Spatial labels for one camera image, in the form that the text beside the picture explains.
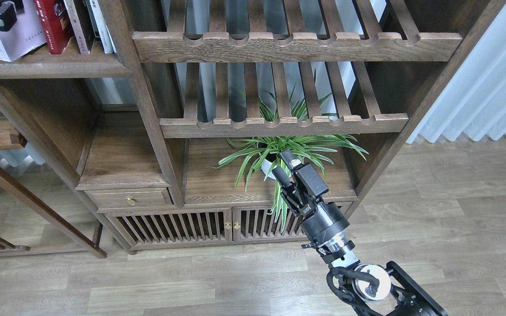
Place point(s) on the dark wooden bookshelf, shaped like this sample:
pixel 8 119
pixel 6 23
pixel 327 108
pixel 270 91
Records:
pixel 149 120

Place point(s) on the green spider plant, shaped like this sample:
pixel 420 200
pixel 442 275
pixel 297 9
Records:
pixel 254 151

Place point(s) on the white curtain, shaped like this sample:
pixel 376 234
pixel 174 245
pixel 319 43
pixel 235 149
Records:
pixel 473 104

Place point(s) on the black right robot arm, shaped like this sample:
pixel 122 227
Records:
pixel 353 282

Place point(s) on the white paperback book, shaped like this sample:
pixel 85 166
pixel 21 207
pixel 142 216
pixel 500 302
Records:
pixel 25 36

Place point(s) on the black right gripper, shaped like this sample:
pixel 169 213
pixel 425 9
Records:
pixel 325 225

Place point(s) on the upright white books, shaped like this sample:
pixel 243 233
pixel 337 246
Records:
pixel 102 29

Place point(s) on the red book with photo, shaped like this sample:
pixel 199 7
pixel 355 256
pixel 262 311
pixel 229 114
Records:
pixel 56 25

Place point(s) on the white plant pot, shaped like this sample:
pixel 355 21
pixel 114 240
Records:
pixel 266 165

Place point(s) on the brass drawer knob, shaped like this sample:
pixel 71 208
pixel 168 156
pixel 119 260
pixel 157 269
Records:
pixel 130 201

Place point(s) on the maroon book white characters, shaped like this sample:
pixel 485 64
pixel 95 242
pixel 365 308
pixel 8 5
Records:
pixel 81 24

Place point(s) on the wooden side furniture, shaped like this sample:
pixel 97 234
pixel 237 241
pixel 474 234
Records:
pixel 10 139

